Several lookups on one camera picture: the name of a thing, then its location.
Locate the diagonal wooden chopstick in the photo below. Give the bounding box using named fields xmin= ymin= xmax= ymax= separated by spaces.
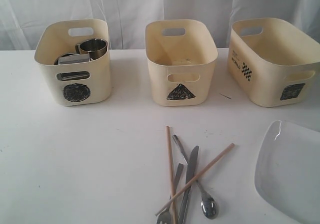
xmin=155 ymin=143 xmax=235 ymax=216

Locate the steel mug with wire handle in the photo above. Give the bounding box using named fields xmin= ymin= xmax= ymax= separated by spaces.
xmin=57 ymin=53 xmax=91 ymax=81

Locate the cream bin with triangle mark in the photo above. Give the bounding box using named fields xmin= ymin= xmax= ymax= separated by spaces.
xmin=145 ymin=19 xmax=218 ymax=107

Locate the steel table knife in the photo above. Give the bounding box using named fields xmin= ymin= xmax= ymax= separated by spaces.
xmin=178 ymin=145 xmax=199 ymax=224

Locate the cream bin with circle mark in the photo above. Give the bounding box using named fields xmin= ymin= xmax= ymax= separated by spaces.
xmin=34 ymin=19 xmax=112 ymax=106

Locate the white backdrop curtain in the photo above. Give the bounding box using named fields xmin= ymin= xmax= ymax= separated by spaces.
xmin=0 ymin=0 xmax=320 ymax=50

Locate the steel fork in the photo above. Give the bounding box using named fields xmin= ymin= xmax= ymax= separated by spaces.
xmin=157 ymin=163 xmax=184 ymax=224

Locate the steel spoon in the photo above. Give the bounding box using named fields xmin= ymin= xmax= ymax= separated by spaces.
xmin=172 ymin=134 xmax=219 ymax=223

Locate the cream bin with square mark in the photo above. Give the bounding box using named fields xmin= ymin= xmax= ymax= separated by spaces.
xmin=227 ymin=18 xmax=320 ymax=107

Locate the white square plate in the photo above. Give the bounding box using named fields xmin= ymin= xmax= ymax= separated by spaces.
xmin=254 ymin=120 xmax=320 ymax=223

